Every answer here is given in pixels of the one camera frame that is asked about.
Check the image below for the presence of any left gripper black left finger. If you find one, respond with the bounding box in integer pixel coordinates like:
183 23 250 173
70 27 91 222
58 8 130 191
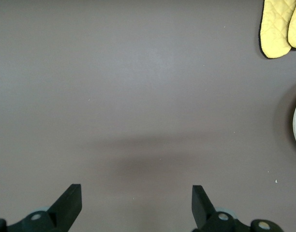
0 184 82 232

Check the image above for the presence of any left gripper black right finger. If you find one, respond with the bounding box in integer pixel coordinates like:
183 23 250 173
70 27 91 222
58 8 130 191
191 185 283 232

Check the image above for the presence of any brown table cover sheet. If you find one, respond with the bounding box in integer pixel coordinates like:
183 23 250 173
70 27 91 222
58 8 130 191
0 0 296 232

